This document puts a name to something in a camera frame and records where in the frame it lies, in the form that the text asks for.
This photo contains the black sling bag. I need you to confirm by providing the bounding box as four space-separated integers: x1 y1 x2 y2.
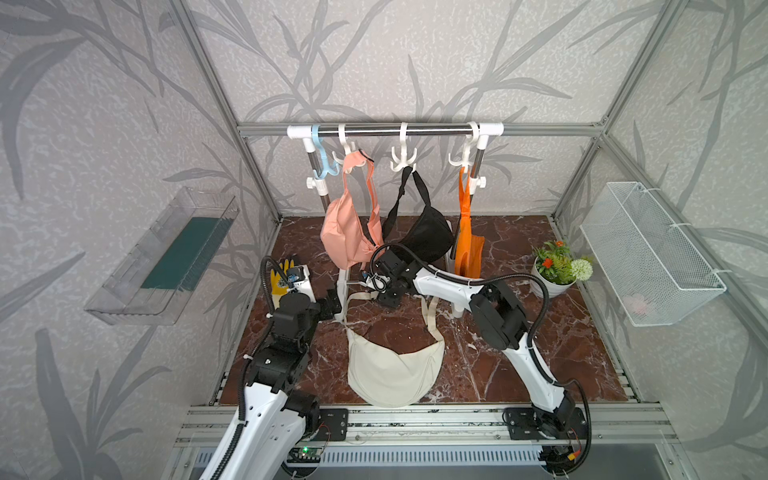
382 167 455 263

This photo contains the pink sling bag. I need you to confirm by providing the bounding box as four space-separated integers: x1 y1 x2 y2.
320 151 384 270

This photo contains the orange sling bag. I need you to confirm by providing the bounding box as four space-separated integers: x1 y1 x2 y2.
454 167 485 279

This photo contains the cream sling bag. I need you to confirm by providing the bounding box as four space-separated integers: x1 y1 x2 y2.
345 297 445 408

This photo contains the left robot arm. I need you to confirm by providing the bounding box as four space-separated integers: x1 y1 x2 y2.
201 256 342 479

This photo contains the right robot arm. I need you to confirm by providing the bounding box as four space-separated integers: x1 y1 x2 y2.
369 244 592 441

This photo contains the white hook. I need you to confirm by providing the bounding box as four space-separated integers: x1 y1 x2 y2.
390 122 418 172
448 121 490 172
332 123 361 173

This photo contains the light blue plastic hook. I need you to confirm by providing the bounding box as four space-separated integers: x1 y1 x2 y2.
310 124 340 180

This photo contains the white hook rightmost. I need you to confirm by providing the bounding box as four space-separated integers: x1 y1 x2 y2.
448 121 490 172

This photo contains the yellow black work glove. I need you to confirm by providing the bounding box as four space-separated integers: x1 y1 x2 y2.
270 257 296 308

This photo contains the green lit circuit board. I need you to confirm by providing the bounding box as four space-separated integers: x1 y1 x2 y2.
285 446 325 465

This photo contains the potted flower plant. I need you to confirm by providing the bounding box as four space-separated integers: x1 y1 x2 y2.
531 240 594 298

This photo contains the white and chrome garment rack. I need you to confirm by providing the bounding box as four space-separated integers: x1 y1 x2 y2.
287 122 504 318

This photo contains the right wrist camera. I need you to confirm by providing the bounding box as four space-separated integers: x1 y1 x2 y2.
362 271 388 293

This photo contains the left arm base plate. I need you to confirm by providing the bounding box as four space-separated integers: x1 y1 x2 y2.
299 407 350 442

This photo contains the clear plastic wall shelf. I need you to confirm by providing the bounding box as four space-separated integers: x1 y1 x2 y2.
84 187 240 326

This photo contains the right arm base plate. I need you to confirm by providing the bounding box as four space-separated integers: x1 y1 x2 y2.
502 407 589 441

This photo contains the white wire basket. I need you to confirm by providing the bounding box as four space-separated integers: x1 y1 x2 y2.
580 182 727 327

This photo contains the aluminium front rail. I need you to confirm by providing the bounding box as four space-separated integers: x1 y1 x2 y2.
173 403 679 448

